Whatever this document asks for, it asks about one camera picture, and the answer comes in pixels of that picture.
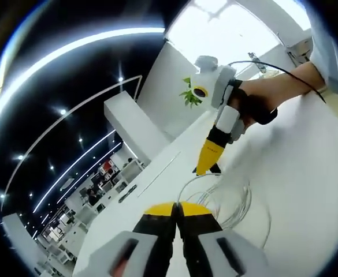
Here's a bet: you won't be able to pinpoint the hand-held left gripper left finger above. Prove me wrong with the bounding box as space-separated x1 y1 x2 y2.
73 201 177 277

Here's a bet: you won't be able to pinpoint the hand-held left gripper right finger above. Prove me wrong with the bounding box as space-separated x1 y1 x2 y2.
177 201 273 277

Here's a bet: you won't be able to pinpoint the black Velcro strap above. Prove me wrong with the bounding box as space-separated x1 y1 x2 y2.
191 162 222 175

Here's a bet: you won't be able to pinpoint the white wired earphones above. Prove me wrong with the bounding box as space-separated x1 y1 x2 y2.
177 171 272 249

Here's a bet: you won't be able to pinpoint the small black desktop device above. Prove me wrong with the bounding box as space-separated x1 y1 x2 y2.
118 186 138 204

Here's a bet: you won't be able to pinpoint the white desktop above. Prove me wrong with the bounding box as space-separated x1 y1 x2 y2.
73 95 338 277

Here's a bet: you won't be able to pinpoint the person's right hand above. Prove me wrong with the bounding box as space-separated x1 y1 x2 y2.
237 78 277 127

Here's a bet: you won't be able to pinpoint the green potted plant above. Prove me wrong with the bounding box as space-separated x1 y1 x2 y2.
179 77 203 109

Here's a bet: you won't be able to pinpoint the group of white office chairs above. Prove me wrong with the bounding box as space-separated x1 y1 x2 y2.
38 155 146 260

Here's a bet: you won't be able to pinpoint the large white square pillar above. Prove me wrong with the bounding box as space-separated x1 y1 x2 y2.
103 89 172 168

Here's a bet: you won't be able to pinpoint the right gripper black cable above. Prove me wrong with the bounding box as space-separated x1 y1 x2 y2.
227 59 328 104

